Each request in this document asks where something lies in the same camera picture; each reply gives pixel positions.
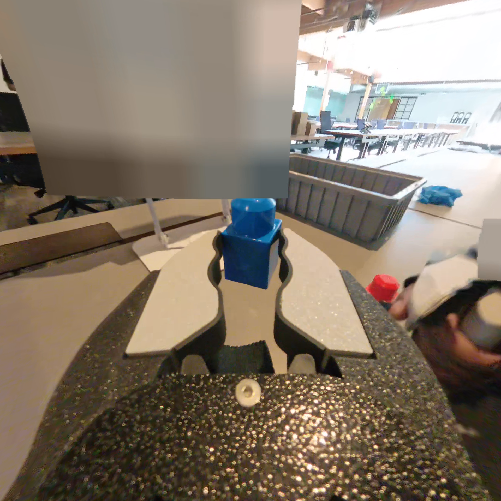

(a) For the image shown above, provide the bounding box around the black office chair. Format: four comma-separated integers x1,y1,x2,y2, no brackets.
27,196,115,226

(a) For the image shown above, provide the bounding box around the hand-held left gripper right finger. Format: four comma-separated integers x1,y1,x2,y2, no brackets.
273,228,374,359

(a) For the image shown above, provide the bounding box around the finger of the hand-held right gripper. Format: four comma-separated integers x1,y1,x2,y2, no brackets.
404,254,481,330

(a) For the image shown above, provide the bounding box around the row of desks and chairs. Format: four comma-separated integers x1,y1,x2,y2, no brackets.
321,110,472,160

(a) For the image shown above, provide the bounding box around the blue single-stud block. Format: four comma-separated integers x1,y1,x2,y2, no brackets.
221,198,283,290

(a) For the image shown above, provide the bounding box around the red single-stud block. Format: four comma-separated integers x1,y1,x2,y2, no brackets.
366,274,401,305

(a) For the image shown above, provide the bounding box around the person's right hand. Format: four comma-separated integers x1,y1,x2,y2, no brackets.
389,276,501,396

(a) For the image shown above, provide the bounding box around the stack of cardboard boxes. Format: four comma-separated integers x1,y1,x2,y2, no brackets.
291,111,320,136

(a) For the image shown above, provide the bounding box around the blue crumpled cloth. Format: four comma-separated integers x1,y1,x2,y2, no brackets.
417,185,463,208

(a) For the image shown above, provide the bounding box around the grey ribbed plastic bin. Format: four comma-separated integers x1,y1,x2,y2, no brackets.
276,153,428,250

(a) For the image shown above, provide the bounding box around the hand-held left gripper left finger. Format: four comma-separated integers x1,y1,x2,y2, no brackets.
124,230,228,359

